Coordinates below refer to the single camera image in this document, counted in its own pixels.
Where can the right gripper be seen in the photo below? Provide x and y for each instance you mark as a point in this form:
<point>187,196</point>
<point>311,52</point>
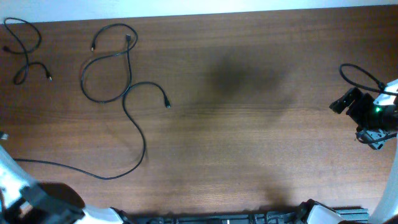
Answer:
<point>354,107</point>

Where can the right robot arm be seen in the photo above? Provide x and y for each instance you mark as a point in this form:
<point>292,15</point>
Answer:
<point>386,210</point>

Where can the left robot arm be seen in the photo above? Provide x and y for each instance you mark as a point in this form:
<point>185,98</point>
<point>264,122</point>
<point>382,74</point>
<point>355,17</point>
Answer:
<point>27,200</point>

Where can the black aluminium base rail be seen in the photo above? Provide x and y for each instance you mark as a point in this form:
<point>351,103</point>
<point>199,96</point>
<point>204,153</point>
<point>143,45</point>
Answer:
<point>248,217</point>

